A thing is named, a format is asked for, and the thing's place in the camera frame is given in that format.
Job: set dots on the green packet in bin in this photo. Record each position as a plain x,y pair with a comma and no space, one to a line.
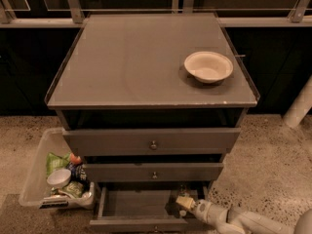
73,189

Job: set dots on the grey top drawer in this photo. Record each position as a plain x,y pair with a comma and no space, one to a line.
135,142

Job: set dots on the white cylindrical post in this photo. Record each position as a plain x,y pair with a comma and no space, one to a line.
300,106

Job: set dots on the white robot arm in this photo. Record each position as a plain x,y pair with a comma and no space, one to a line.
238,221

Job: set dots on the green snack bag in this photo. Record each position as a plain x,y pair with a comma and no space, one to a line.
55,162

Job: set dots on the clear plastic storage bin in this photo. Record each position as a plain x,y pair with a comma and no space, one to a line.
36,192

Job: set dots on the grey drawer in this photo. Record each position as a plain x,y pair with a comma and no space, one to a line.
146,207
135,142
153,172

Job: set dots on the grey bottom drawer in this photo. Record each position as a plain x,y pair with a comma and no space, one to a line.
146,207

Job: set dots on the blue snack bag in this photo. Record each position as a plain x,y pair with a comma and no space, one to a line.
77,172

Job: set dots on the metal window railing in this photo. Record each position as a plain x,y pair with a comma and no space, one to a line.
229,13

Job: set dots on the small white bowl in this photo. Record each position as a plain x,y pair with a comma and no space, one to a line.
59,178

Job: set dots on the clear plastic water bottle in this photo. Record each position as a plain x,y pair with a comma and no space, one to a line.
182,191

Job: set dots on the grey drawer cabinet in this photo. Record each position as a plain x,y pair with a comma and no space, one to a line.
127,72

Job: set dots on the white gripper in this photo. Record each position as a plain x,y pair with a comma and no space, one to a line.
204,208

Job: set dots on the grey middle drawer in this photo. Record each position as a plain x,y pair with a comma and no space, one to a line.
153,172

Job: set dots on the white paper bowl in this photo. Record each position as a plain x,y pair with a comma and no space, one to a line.
208,67

